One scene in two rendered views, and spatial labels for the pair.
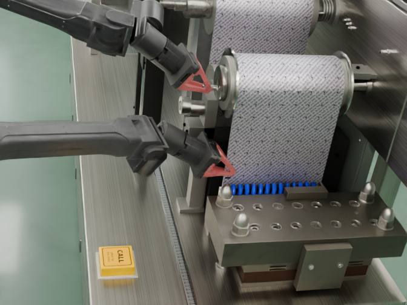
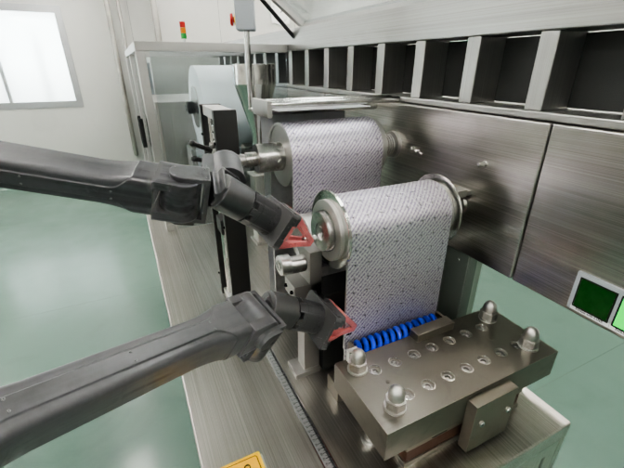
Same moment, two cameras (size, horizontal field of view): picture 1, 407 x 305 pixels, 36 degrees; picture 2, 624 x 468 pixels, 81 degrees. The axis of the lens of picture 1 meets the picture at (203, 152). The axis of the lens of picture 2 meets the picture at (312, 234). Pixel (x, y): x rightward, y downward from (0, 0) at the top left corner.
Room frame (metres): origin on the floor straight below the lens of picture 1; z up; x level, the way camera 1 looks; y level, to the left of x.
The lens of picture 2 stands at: (0.60, 0.11, 1.53)
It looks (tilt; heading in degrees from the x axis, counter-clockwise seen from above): 25 degrees down; 350
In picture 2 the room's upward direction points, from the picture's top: straight up
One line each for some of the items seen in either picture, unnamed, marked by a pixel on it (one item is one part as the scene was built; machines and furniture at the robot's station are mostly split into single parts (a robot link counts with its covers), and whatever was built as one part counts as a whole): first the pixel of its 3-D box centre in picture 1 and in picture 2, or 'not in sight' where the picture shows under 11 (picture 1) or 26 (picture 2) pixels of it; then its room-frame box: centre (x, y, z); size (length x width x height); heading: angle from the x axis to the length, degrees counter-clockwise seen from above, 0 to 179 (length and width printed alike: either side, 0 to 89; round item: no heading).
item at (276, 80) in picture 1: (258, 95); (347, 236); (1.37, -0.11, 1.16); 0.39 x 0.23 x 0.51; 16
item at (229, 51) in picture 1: (228, 83); (330, 229); (1.21, -0.03, 1.25); 0.15 x 0.01 x 0.15; 16
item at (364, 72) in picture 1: (360, 71); (452, 189); (1.29, -0.32, 1.28); 0.06 x 0.05 x 0.02; 106
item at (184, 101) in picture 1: (184, 105); (283, 265); (1.22, 0.05, 1.18); 0.04 x 0.02 x 0.04; 16
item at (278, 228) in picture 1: (304, 226); (446, 369); (1.08, -0.23, 1.00); 0.40 x 0.16 x 0.06; 106
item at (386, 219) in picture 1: (387, 216); (530, 336); (1.08, -0.40, 1.05); 0.04 x 0.04 x 0.04
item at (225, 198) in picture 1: (225, 195); (357, 359); (1.08, -0.06, 1.05); 0.04 x 0.04 x 0.04
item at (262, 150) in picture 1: (278, 154); (396, 294); (1.18, -0.16, 1.11); 0.23 x 0.01 x 0.18; 106
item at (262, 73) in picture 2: not in sight; (253, 73); (1.93, 0.06, 1.50); 0.14 x 0.14 x 0.06
